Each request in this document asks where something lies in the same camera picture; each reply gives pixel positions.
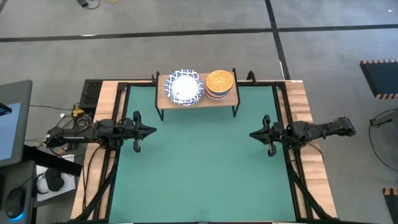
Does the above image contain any black computer mouse with light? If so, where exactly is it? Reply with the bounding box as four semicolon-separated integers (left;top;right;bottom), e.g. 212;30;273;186
4;187;28;220

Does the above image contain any black rounded device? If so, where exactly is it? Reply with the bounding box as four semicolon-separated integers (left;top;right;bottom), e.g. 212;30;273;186
44;167;65;192

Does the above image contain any black perforated box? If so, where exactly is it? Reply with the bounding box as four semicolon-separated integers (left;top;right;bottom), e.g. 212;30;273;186
79;79;104;108

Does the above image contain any grey monitor with blue screen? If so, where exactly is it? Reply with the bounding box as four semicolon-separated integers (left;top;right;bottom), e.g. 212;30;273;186
0;80;34;168

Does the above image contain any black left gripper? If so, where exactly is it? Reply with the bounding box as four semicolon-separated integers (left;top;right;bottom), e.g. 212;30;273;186
119;110;157;154

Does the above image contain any green table mat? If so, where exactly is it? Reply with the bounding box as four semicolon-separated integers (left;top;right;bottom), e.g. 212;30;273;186
108;85;298;223

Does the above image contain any black metal table frame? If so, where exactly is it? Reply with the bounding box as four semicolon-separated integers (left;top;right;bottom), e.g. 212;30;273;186
70;78;340;224

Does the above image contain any dark grey side desk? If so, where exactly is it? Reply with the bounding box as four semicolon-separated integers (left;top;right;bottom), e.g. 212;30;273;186
0;160;37;224

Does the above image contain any black hazard-striped floor mat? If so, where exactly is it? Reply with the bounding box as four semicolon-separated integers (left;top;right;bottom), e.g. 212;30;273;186
382;187;398;224
359;58;398;100

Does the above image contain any yellow patterned ceramic bowl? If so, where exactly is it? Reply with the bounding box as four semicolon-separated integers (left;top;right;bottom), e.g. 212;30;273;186
205;69;234;93

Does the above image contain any black desk beam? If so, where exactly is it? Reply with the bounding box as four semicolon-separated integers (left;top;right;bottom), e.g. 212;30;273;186
22;144;84;177

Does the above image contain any white sheet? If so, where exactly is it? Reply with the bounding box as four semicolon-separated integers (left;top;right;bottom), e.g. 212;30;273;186
35;154;78;202

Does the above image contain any black power adapter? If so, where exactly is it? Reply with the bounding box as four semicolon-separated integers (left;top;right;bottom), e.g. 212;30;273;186
76;0;100;10

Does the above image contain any wooden shelf with black legs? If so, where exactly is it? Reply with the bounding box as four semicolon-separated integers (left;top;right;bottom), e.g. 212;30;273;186
154;67;241;121

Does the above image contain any black stand with cable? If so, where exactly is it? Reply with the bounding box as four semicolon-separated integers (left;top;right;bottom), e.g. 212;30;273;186
368;107;398;172

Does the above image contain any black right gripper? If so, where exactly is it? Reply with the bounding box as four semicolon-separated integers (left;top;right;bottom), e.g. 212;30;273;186
249;114;293;158

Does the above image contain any blue patterned ceramic bowl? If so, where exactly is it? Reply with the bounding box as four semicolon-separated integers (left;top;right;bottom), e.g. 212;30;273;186
204;84;234;98

